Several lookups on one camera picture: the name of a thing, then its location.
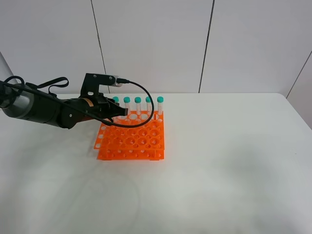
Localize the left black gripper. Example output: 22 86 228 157
73 95 128 119

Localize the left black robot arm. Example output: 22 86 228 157
0 82 128 129

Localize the orange test tube rack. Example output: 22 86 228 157
94 111 165 160

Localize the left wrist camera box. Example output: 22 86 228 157
80 73 120 97

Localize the left camera black cable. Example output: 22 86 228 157
0 78 155 127

